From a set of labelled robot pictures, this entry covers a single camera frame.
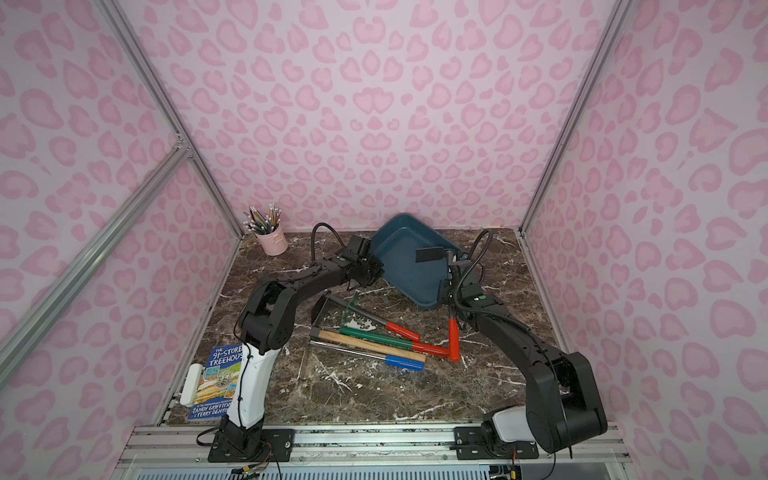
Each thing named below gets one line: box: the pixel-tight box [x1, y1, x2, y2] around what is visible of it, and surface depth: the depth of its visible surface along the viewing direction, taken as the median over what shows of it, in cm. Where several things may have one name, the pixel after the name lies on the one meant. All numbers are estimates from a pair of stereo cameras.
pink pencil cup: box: [255, 224, 288, 256], surface depth 111 cm
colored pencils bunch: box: [243, 202, 282, 235], surface depth 107 cm
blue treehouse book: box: [188, 343, 243, 420], surface depth 83 cm
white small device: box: [180, 363, 205, 407], surface depth 81 cm
